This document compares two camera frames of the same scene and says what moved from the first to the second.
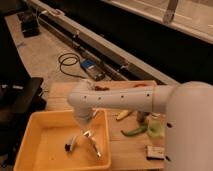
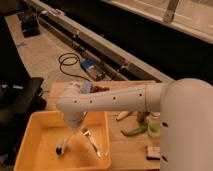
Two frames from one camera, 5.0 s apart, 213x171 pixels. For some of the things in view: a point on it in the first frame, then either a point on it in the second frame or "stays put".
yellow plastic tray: (56, 141) stays put
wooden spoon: (93, 141) stays put
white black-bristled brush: (68, 146) → (60, 145)
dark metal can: (141, 116) stays put
